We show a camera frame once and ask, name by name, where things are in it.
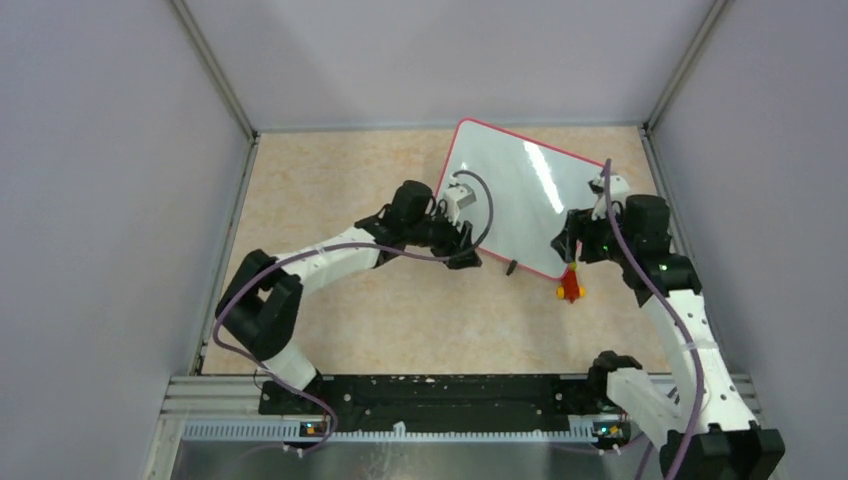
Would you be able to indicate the aluminium frame rail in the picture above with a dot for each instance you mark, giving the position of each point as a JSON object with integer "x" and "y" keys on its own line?
{"x": 240, "y": 395}

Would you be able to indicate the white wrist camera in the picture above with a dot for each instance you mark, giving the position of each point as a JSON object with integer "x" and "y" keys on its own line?
{"x": 609, "y": 189}
{"x": 453, "y": 198}

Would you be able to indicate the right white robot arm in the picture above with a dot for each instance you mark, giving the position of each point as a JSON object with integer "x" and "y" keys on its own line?
{"x": 707, "y": 430}

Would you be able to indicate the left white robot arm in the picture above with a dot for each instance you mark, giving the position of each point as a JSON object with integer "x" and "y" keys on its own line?
{"x": 260, "y": 305}

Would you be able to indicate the white cable duct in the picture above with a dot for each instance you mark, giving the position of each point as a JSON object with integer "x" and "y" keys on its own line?
{"x": 290, "y": 431}

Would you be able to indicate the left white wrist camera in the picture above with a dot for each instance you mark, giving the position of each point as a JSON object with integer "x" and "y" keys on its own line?
{"x": 453, "y": 198}

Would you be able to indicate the red green toy car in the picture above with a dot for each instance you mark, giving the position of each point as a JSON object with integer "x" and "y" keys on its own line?
{"x": 569, "y": 288}

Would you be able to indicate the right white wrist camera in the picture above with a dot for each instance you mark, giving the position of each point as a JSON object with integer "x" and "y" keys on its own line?
{"x": 609, "y": 189}

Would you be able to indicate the pink framed whiteboard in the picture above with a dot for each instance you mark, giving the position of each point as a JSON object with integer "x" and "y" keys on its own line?
{"x": 533, "y": 186}

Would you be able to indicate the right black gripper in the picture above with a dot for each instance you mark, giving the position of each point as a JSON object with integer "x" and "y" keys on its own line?
{"x": 566, "y": 241}

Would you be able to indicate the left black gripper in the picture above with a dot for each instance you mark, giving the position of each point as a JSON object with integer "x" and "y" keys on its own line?
{"x": 452, "y": 237}

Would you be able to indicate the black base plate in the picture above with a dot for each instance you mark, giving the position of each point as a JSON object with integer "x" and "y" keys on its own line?
{"x": 474, "y": 404}

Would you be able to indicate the whiteboard wire stand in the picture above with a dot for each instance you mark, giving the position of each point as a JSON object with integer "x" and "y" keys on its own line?
{"x": 511, "y": 268}

